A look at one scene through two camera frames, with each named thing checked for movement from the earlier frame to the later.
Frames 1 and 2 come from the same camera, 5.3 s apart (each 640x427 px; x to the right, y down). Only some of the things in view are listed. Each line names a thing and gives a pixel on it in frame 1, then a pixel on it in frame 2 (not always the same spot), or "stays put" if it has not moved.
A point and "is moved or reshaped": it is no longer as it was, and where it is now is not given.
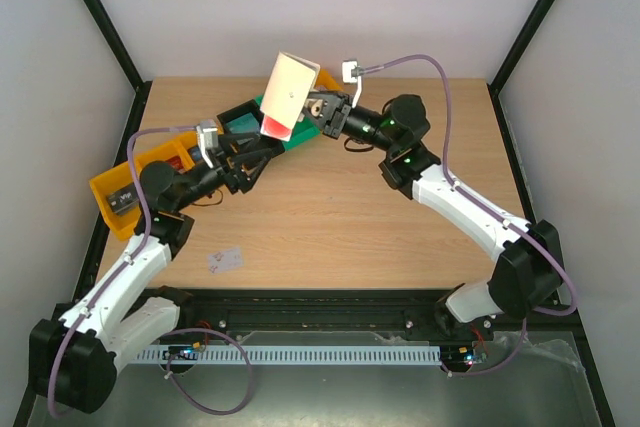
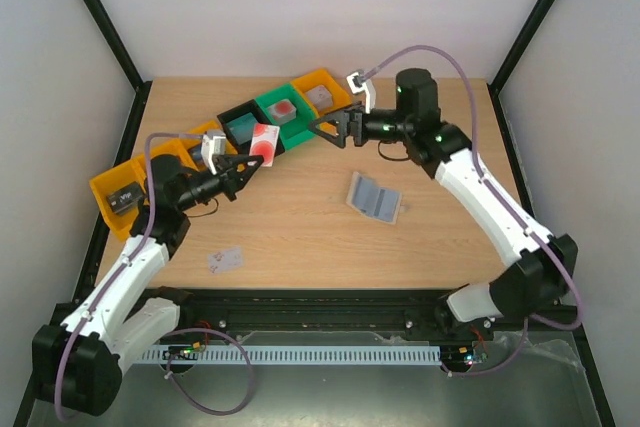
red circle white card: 274,128 is moved or reshaped
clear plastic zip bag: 290,88 → 373,201
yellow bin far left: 124,224 stays put
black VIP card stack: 122,199 stays put
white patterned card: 225,260 stays put
